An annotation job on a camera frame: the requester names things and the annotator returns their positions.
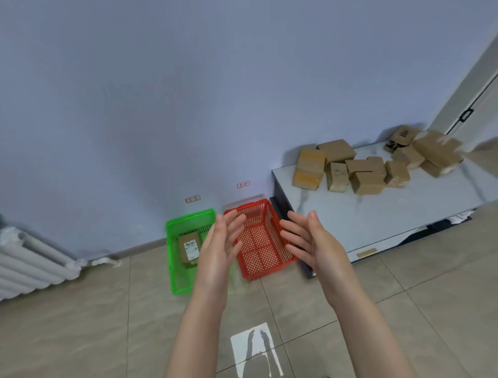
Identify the person's left hand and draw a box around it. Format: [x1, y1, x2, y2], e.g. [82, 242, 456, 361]
[193, 213, 247, 309]

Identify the person's right hand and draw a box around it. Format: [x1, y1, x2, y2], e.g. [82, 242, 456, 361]
[280, 211, 354, 307]

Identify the clear-taped cardboard box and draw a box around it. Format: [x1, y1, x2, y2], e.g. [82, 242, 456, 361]
[177, 230, 203, 269]

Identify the green plastic basket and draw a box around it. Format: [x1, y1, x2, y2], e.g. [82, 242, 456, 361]
[166, 208, 234, 296]

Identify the red plastic basket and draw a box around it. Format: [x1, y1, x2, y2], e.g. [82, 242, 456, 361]
[223, 198, 298, 281]

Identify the pile of brown cardboard boxes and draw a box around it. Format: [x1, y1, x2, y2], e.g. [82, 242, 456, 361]
[317, 124, 466, 195]

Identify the yellow-taped cardboard box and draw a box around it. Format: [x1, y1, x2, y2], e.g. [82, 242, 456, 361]
[292, 147, 327, 192]

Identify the person's right forearm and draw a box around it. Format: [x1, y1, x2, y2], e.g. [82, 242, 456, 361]
[323, 290, 419, 378]

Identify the person's left forearm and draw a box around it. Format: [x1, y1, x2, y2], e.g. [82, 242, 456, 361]
[165, 295, 230, 378]

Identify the grey skirting board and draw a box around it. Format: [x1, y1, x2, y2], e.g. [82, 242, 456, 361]
[87, 237, 169, 261]

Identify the grey table drawer front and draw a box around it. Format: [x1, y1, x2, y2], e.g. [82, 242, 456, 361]
[346, 228, 433, 264]

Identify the white radiator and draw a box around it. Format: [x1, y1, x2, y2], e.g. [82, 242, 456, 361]
[0, 224, 85, 303]

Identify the white door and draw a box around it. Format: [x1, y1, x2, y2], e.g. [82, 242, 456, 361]
[430, 35, 498, 141]

